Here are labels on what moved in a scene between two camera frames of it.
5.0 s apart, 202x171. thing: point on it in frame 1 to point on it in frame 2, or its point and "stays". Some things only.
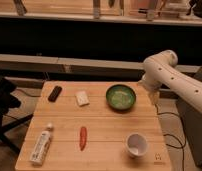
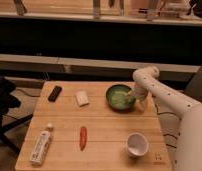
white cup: x=137 y=144 stays
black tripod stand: x=4 y=100 stays
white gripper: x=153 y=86 to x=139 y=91
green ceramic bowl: x=120 y=96 stays
